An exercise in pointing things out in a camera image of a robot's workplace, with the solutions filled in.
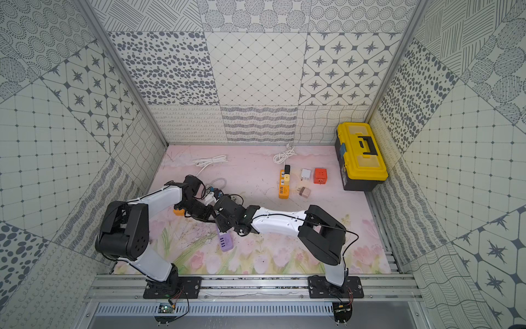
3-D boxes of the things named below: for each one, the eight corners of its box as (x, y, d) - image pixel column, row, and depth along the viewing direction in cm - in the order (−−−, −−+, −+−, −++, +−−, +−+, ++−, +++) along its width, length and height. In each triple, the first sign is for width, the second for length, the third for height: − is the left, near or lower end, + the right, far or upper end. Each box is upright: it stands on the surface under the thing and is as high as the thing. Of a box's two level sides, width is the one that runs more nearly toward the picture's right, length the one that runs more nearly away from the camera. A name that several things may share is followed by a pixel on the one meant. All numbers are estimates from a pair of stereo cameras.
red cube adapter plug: (314, 185, 105) (316, 179, 101) (312, 171, 111) (313, 165, 107) (326, 185, 105) (328, 179, 101) (323, 171, 111) (325, 165, 107)
